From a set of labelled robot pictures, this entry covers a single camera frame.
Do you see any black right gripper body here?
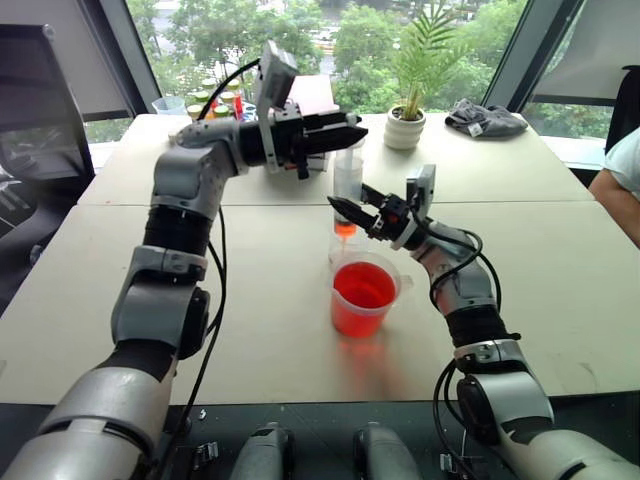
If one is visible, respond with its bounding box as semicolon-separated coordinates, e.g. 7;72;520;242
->
369;193;417;244

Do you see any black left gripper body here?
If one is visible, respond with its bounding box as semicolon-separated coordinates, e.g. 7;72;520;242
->
272;102;315;181

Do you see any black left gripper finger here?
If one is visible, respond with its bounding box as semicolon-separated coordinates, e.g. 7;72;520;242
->
305;126;370;156
305;112;363;133

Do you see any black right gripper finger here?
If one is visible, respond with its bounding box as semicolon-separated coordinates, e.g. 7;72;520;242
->
359;182;390;207
326;195;374;231

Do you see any clear plastic syringe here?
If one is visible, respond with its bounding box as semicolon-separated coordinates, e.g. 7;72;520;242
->
331;138;367;246

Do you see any clear cup with red liquid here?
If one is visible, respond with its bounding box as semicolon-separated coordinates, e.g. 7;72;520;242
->
330;251;417;339

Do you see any white ribbed plant pot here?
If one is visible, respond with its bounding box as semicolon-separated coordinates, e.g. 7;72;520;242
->
383;105;428;151

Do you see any green palm plant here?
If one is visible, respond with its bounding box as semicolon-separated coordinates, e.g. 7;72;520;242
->
392;0;471;122

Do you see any clear plastic measuring jug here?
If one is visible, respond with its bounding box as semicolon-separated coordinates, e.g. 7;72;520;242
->
150;95;191;118

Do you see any crumpled grey cloth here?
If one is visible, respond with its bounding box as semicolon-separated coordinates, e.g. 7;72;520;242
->
444;97;529;139

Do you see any dark grey rounded shape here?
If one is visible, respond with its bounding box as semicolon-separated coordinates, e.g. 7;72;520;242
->
233;421;297;480
351;421;422;480

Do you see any person in white shirt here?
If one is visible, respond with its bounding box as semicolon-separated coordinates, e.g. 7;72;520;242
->
588;126;640;214

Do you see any black office chair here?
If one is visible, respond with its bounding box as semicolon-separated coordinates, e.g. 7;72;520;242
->
0;175;82;315

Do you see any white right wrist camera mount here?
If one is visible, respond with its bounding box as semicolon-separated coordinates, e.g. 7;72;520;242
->
405;163;437;222

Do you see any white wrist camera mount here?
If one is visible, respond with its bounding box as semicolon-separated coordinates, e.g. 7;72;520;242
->
253;39;302;175
405;163;437;222

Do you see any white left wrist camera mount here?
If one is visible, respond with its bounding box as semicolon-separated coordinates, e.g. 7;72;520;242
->
253;39;302;175

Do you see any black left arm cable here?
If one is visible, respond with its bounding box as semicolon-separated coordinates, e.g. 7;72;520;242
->
162;57;263;466

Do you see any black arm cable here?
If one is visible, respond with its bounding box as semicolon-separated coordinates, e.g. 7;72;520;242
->
413;212;503;479
162;57;263;466

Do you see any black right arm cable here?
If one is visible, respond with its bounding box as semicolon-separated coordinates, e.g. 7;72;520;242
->
413;212;503;479

